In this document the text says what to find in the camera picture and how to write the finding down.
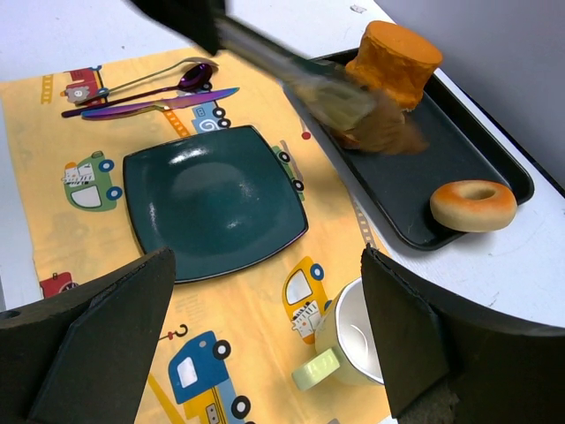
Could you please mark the dark teal square plate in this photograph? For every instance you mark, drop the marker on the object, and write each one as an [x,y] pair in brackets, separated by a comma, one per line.
[221,201]

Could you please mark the glazed bagel donut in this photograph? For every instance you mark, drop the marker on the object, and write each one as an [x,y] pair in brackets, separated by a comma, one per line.
[473,206]

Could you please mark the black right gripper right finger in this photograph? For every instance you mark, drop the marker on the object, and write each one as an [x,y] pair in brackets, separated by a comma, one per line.
[446,359]

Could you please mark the purple iridescent knife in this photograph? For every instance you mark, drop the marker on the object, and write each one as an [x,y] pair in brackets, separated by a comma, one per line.
[180,102]

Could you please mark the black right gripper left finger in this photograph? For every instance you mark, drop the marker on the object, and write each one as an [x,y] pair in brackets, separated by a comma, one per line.
[83,356]

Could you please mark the metal tongs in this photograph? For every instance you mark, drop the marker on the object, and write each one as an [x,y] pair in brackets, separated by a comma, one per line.
[326,93]

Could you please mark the pale green mug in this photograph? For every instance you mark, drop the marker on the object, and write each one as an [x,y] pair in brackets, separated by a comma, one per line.
[344,345]

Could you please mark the brown croissant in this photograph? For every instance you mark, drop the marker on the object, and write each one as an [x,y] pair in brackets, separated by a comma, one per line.
[384,130]

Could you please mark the orange round cake loaf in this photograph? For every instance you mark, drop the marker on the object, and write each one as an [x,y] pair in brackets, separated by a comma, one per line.
[396,60]

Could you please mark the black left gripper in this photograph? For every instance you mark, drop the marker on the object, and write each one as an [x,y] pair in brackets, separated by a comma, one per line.
[193,19]

